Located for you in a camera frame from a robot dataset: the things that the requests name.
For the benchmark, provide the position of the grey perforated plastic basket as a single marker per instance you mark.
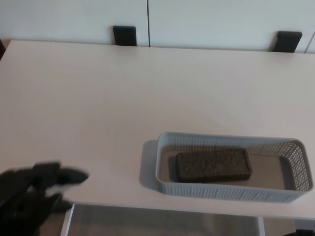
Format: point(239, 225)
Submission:
point(221, 193)

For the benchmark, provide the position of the dark brown wooden furniture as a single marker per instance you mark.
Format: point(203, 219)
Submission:
point(1, 50)

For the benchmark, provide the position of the white cabinet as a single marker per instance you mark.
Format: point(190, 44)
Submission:
point(197, 19)

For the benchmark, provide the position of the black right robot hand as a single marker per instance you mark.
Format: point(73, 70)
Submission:
point(305, 233)

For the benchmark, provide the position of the dark grey whiteboard eraser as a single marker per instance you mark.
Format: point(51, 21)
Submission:
point(214, 164)

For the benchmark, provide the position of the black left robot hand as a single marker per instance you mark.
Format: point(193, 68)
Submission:
point(19, 196)

